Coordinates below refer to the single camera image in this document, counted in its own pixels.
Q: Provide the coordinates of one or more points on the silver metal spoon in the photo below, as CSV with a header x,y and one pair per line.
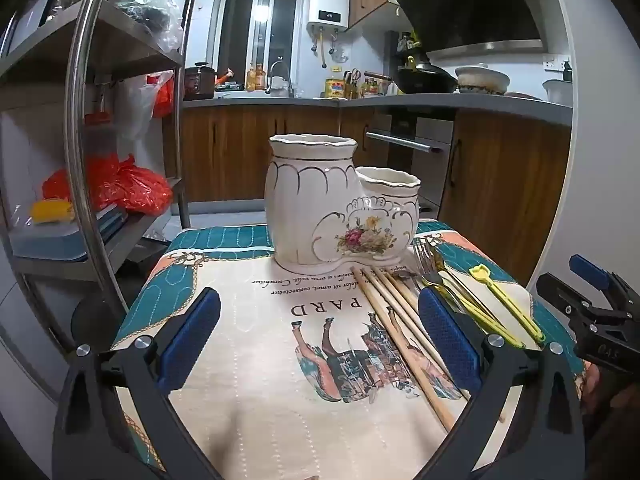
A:
x,y
402,276

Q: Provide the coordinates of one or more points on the white floral ceramic utensil holder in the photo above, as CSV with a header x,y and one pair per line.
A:
x,y
300,200

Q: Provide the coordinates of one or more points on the wall socket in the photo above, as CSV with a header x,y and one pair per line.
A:
x,y
551,63

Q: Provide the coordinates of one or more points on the wooden base cabinets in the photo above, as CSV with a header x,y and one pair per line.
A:
x,y
225,150

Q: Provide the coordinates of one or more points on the printed teal and cream tablecloth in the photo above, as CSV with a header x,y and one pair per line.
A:
x,y
280,360

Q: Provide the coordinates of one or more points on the clear plastic bag dark contents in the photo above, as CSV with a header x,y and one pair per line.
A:
x,y
150,20

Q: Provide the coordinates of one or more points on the stainless steel shelf rack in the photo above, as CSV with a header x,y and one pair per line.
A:
x,y
80,110

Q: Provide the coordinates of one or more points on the yellow plastic utensil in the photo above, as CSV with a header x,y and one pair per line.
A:
x,y
492,327
505,300

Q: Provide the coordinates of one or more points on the water heater pipes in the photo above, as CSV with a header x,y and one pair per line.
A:
x,y
324,45

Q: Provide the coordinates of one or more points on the black range hood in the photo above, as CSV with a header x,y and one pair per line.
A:
x,y
465,5

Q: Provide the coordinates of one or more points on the person's right hand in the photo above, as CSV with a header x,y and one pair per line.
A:
x,y
602,385

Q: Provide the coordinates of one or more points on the dark red pressure cooker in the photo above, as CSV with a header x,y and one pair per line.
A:
x,y
199,82

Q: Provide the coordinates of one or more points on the gold metal fork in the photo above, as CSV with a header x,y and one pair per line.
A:
x,y
438,262

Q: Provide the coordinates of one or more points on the white plastic bag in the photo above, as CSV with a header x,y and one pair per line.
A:
x,y
135,110

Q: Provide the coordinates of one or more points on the white casserole pot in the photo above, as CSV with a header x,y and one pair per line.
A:
x,y
482,80

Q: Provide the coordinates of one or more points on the black wok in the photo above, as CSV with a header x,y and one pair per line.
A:
x,y
425,77

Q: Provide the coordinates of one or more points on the yellow cooking oil bottle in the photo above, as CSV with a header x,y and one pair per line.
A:
x,y
334,89

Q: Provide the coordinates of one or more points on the wooden chopstick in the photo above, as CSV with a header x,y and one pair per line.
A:
x,y
400,292
400,345
400,314
407,290

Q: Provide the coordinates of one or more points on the amber bottle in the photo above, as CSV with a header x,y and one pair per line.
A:
x,y
250,79
260,79

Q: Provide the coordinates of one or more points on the window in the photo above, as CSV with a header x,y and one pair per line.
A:
x,y
260,30

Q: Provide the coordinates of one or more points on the white bowl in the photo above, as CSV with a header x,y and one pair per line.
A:
x,y
557,91

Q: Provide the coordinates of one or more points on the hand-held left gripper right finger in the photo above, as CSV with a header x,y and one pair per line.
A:
x,y
447,340

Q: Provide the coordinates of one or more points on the blue tray stack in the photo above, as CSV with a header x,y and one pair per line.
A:
x,y
50,247

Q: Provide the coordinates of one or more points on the yellow plastic item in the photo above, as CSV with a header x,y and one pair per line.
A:
x,y
50,212

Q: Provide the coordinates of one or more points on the orange kitchen tool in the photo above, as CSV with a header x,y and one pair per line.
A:
x,y
225,77

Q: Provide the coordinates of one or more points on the hanging red plastic bag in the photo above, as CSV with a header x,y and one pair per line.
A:
x,y
162,95

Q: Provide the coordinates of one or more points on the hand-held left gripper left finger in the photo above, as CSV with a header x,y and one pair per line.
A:
x,y
192,340

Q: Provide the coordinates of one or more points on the metal kitchen faucet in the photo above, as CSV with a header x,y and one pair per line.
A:
x,y
280,67

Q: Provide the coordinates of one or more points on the grey countertop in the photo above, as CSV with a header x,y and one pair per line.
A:
x,y
280,102

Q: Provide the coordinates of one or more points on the stainless steel built-in appliance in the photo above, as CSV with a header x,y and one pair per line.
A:
x,y
425,170

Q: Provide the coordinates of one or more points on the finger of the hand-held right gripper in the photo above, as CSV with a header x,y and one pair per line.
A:
x,y
560,295
587,266

